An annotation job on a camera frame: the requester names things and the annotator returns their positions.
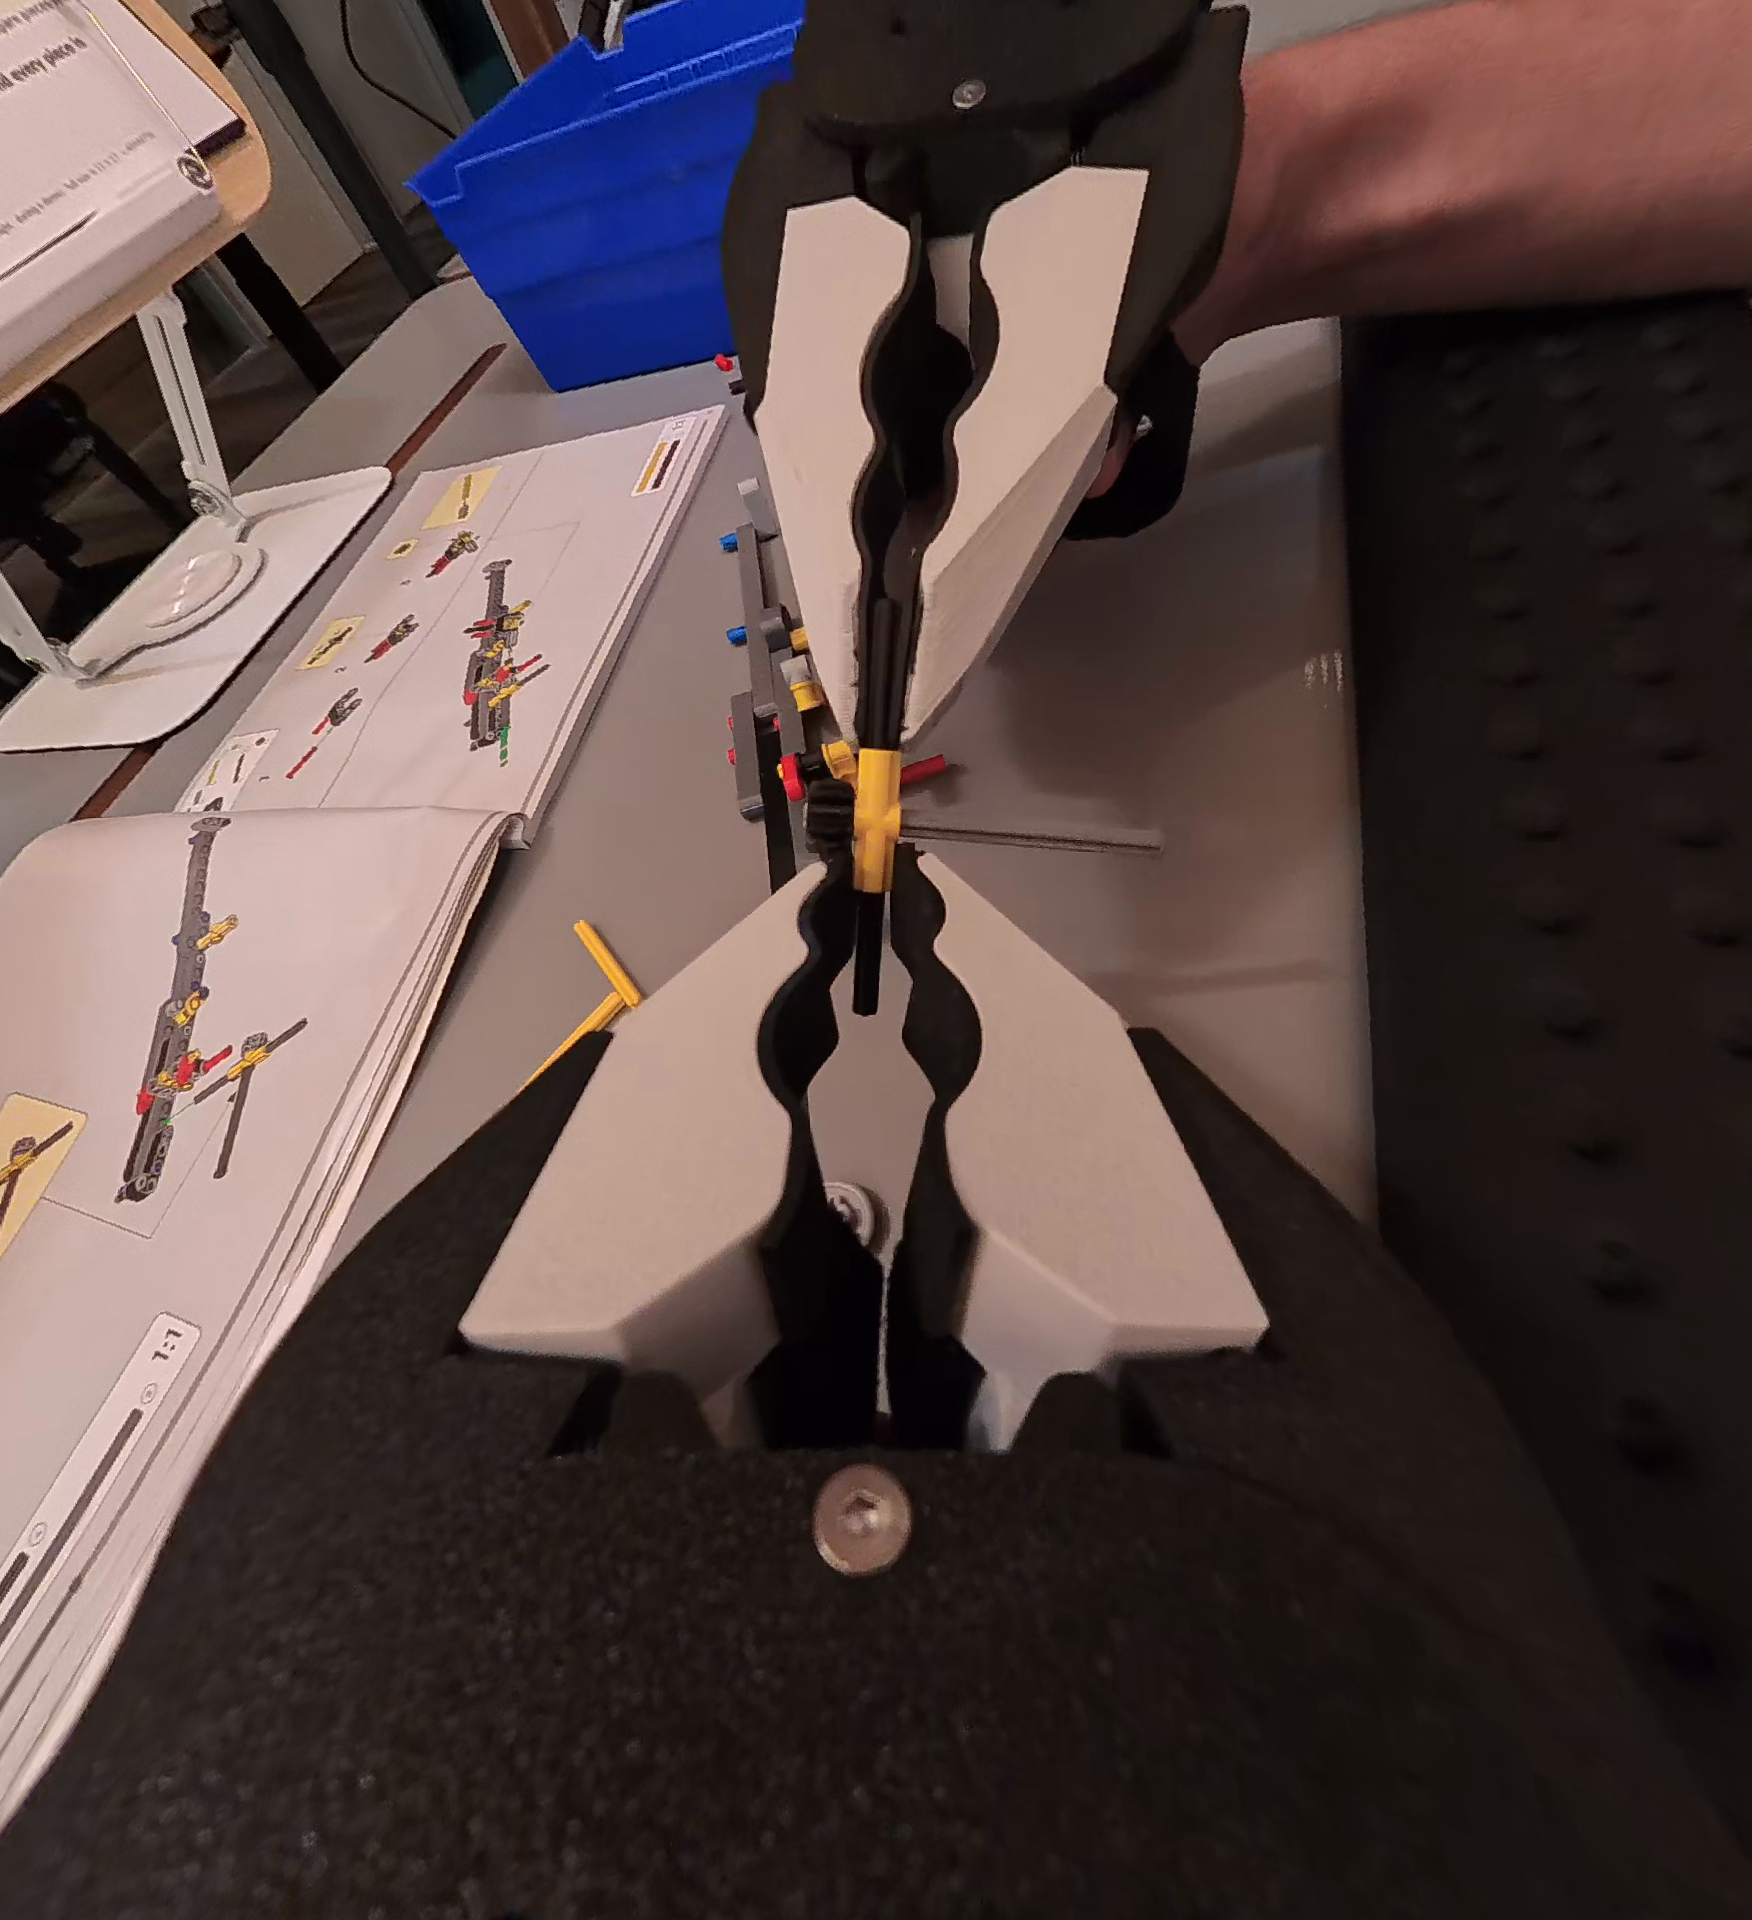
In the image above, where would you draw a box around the yellow connector with black axles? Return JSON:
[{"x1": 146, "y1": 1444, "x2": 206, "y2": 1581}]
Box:
[{"x1": 847, "y1": 596, "x2": 1165, "y2": 1018}]

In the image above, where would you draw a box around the blue storage bin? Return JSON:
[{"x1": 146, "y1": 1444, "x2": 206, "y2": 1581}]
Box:
[{"x1": 407, "y1": 0, "x2": 806, "y2": 395}]

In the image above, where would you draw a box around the yellow thin T-shaped beam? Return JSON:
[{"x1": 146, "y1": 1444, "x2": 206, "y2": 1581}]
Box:
[{"x1": 521, "y1": 919, "x2": 647, "y2": 1093}]

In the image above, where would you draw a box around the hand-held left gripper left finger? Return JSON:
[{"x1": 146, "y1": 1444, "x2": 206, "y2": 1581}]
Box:
[{"x1": 460, "y1": 861, "x2": 854, "y2": 1447}]

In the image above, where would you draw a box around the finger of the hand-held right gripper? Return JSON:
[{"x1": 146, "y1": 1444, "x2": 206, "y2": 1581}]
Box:
[
  {"x1": 898, "y1": 161, "x2": 1158, "y2": 727},
  {"x1": 744, "y1": 202, "x2": 926, "y2": 735}
]

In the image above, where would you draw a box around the black dimpled foam pad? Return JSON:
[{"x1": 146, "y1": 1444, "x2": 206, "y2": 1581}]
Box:
[{"x1": 1341, "y1": 293, "x2": 1752, "y2": 1920}]

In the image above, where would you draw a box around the open instruction booklet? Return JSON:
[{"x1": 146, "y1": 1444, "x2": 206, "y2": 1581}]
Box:
[{"x1": 0, "y1": 405, "x2": 732, "y2": 1862}]

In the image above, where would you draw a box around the wooden board book stand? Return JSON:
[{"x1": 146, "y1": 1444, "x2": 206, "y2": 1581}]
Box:
[{"x1": 0, "y1": 0, "x2": 395, "y2": 754}]

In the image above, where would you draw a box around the person's right forearm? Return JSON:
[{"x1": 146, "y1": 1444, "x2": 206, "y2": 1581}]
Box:
[{"x1": 1174, "y1": 25, "x2": 1752, "y2": 359}]

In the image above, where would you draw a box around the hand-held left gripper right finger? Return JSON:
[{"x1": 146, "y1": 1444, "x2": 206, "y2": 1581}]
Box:
[{"x1": 883, "y1": 855, "x2": 1270, "y2": 1454}]

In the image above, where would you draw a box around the long grey beam assembly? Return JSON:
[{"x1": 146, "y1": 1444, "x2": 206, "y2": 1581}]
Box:
[{"x1": 721, "y1": 479, "x2": 953, "y2": 895}]

